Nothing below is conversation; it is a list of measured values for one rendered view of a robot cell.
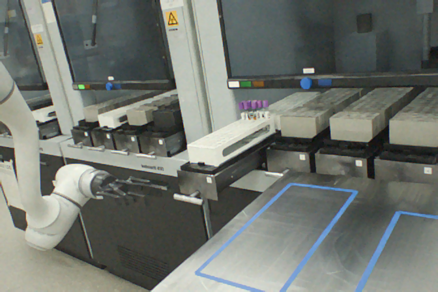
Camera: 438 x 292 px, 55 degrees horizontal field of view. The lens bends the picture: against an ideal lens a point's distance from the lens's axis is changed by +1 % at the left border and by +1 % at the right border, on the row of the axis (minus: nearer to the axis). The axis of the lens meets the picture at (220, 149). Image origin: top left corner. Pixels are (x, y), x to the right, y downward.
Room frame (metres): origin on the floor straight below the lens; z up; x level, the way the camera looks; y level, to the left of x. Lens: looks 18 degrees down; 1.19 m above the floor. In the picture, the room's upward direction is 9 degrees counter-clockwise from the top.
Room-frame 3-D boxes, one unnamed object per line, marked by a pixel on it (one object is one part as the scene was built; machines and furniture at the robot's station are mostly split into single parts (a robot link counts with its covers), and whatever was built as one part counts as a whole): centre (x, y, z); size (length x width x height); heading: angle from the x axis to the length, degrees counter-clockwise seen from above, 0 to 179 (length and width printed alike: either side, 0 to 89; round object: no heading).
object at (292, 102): (1.40, -0.26, 0.83); 0.30 x 0.10 x 0.06; 138
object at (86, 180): (1.23, 0.40, 0.74); 0.09 x 0.06 x 0.09; 139
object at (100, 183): (1.18, 0.34, 0.74); 0.09 x 0.08 x 0.07; 49
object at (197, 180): (1.26, -0.14, 0.78); 0.73 x 0.14 x 0.09; 138
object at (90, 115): (1.81, 0.52, 0.85); 0.12 x 0.02 x 0.06; 49
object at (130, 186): (1.15, 0.27, 0.74); 0.11 x 0.01 x 0.04; 65
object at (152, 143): (1.68, 0.03, 0.78); 0.73 x 0.14 x 0.09; 138
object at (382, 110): (1.11, -0.41, 0.85); 0.12 x 0.02 x 0.06; 48
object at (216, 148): (1.16, -0.05, 0.83); 0.30 x 0.10 x 0.06; 138
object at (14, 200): (2.33, 1.25, 0.43); 0.27 x 0.02 x 0.36; 48
